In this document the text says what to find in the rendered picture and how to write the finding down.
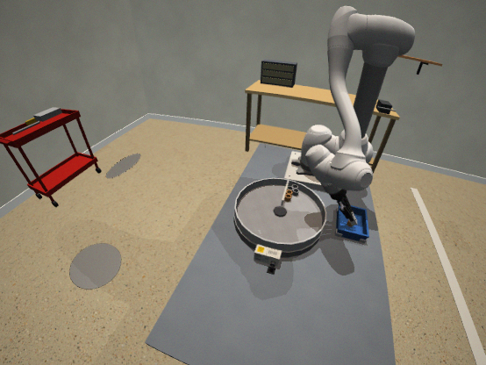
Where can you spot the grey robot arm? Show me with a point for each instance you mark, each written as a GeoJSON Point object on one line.
{"type": "Point", "coordinates": [339, 161]}

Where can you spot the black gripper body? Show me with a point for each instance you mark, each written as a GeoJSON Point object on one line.
{"type": "Point", "coordinates": [338, 196]}

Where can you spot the blue open tray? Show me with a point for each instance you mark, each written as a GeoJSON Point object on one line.
{"type": "Point", "coordinates": [356, 232]}

